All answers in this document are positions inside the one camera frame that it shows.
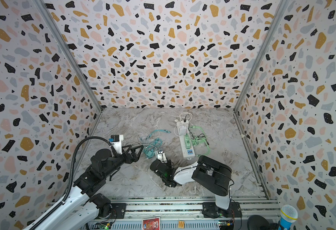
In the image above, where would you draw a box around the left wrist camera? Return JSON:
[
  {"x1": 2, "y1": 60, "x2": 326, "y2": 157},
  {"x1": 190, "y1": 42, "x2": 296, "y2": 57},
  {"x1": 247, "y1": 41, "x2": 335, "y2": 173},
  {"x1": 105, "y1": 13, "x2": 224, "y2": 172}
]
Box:
[{"x1": 109, "y1": 135, "x2": 124, "y2": 155}]

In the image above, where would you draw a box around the teal multi-head cable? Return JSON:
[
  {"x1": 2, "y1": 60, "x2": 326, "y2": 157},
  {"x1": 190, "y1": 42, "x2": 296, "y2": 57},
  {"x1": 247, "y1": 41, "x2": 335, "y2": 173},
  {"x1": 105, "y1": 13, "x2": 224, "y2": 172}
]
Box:
[{"x1": 139, "y1": 129, "x2": 171, "y2": 159}]

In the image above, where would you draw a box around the white rectangular charger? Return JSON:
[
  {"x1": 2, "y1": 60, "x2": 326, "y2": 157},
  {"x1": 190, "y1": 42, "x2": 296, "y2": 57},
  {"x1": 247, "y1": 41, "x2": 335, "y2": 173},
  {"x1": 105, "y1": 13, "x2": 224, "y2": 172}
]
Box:
[{"x1": 178, "y1": 126, "x2": 187, "y2": 136}]

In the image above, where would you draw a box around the small white blue power strip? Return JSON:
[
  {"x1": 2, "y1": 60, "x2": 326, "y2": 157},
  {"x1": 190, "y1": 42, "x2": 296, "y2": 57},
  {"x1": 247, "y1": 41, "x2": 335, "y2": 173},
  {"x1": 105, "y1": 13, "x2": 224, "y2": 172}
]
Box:
[{"x1": 156, "y1": 150, "x2": 167, "y2": 163}]

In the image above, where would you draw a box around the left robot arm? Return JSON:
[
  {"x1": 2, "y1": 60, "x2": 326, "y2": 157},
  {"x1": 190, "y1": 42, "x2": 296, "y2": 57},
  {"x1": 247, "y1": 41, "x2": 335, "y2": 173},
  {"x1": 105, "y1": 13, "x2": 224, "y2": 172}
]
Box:
[{"x1": 26, "y1": 136, "x2": 144, "y2": 230}]

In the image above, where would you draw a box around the teal charger plug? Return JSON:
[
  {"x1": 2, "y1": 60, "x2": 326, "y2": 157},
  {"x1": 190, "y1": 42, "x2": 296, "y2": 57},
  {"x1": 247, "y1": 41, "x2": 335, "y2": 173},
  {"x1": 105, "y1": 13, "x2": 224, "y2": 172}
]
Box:
[{"x1": 145, "y1": 149, "x2": 155, "y2": 159}]

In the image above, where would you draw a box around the green charger plug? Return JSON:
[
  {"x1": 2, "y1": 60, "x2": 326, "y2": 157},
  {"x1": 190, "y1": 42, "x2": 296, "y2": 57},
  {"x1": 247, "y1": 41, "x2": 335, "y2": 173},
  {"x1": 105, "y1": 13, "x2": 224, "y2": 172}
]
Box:
[{"x1": 184, "y1": 134, "x2": 191, "y2": 149}]

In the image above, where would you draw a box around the light green cable bundle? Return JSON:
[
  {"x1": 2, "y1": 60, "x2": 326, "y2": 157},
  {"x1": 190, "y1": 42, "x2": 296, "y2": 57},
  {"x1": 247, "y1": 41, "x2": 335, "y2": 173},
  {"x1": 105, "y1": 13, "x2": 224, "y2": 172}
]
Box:
[{"x1": 188, "y1": 125, "x2": 212, "y2": 159}]

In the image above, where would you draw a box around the blue toy microphone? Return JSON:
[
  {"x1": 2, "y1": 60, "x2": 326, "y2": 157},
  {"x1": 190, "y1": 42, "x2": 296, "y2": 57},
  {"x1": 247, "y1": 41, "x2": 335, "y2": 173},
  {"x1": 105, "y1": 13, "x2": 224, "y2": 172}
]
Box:
[{"x1": 278, "y1": 205, "x2": 298, "y2": 230}]

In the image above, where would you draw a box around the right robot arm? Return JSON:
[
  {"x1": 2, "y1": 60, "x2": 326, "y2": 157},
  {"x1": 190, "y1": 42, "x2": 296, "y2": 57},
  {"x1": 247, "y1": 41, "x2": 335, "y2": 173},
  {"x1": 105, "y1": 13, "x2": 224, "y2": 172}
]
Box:
[{"x1": 150, "y1": 156, "x2": 234, "y2": 219}]

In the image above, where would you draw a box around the small yellow tag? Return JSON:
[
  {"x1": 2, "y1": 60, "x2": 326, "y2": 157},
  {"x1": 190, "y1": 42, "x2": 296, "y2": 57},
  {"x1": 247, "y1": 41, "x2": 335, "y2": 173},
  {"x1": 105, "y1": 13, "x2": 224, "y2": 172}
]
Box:
[{"x1": 178, "y1": 220, "x2": 185, "y2": 229}]

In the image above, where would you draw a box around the large colourful power strip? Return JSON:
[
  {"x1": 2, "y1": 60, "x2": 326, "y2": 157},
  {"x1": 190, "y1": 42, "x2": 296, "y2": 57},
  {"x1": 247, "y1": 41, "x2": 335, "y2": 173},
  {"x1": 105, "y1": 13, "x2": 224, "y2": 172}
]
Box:
[{"x1": 176, "y1": 121, "x2": 196, "y2": 160}]

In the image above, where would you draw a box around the black round object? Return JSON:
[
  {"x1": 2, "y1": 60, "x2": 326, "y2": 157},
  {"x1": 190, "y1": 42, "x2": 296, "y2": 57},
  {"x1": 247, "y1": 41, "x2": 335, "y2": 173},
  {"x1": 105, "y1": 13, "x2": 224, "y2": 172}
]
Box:
[{"x1": 247, "y1": 215, "x2": 270, "y2": 230}]

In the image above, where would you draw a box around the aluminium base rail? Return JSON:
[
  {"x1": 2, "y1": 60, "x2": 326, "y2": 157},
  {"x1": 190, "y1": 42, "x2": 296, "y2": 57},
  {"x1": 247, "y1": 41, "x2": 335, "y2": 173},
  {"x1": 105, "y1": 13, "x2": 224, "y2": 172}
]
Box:
[{"x1": 84, "y1": 196, "x2": 282, "y2": 230}]

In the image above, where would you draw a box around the red snack packet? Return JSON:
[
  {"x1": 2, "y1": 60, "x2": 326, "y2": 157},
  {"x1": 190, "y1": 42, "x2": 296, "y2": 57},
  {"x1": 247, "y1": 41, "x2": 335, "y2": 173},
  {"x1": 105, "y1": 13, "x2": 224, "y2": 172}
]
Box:
[{"x1": 141, "y1": 217, "x2": 161, "y2": 230}]

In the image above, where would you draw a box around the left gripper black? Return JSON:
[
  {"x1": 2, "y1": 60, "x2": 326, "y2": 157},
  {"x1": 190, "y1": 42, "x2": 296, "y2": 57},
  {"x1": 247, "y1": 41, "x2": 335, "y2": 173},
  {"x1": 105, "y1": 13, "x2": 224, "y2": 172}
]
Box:
[{"x1": 101, "y1": 144, "x2": 143, "y2": 180}]

